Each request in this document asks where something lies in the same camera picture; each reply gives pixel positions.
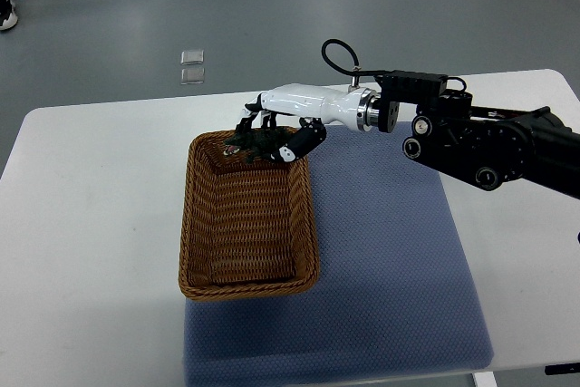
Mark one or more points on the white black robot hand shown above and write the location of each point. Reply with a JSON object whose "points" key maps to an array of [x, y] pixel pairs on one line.
{"points": [[315, 106]]}

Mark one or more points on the dark green toy crocodile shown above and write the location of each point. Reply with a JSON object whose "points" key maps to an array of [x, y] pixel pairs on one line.
{"points": [[265, 144]]}

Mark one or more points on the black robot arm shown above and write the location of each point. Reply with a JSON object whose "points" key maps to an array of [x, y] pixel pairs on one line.
{"points": [[484, 147]]}

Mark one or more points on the brown wicker basket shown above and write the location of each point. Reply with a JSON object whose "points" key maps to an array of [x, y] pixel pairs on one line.
{"points": [[248, 229]]}

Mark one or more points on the clear floor plate lower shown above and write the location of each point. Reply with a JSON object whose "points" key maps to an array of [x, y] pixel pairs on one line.
{"points": [[192, 75]]}

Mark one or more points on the clear floor plate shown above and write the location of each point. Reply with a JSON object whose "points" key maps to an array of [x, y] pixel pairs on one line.
{"points": [[192, 75], [192, 57]]}

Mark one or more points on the clear floor plate upper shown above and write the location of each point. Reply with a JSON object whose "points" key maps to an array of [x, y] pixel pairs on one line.
{"points": [[192, 57]]}

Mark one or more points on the blue textured mat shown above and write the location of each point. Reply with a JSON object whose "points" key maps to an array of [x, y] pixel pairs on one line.
{"points": [[394, 297]]}

